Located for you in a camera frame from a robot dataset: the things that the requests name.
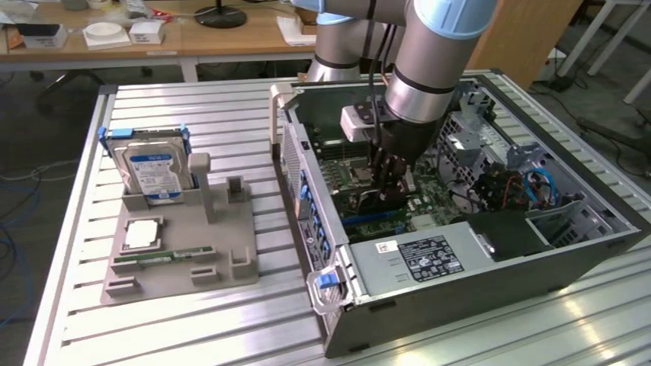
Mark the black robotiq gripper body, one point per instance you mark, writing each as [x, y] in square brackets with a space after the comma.
[408, 139]

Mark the black graphics card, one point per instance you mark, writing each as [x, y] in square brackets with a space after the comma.
[369, 203]

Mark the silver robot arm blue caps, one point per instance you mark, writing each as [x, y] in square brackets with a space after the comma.
[433, 57]

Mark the blue expansion slot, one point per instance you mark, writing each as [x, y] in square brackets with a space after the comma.
[364, 219]

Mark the CPU socket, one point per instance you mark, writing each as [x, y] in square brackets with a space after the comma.
[358, 171]

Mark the green motherboard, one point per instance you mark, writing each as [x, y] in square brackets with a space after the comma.
[433, 198]

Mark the silver metal disk bay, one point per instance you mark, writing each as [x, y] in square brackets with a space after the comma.
[476, 126]

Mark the grey power supply unit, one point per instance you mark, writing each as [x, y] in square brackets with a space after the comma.
[422, 259]

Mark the blue case latch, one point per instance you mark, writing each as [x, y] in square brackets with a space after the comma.
[326, 280]

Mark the black and silver PC case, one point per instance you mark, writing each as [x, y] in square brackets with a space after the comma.
[458, 305]

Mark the white paper stack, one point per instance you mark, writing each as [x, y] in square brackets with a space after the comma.
[296, 32]

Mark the wooden cabinet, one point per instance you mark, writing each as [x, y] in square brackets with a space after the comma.
[534, 38]

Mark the grey plastic parts rack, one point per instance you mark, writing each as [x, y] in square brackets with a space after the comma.
[194, 228]

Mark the hard disk in blue caddy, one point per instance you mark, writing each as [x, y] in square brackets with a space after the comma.
[150, 171]

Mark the wooden desk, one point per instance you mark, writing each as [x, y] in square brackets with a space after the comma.
[214, 43]

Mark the green RAM stick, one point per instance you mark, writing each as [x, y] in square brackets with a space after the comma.
[164, 256]

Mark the black round lamp base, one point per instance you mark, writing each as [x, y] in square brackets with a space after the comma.
[221, 17]

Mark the silver CPU chip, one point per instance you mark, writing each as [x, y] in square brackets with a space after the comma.
[142, 233]

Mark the small white cardboard box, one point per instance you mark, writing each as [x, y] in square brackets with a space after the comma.
[148, 32]

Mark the black office chair base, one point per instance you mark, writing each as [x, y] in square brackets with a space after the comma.
[77, 82]

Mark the white round container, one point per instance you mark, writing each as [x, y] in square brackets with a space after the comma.
[106, 35]

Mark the black and white box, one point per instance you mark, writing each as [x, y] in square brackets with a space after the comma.
[44, 36]

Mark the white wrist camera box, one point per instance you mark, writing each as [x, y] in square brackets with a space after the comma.
[357, 122]

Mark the white table frame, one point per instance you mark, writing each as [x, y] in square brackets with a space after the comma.
[608, 34]

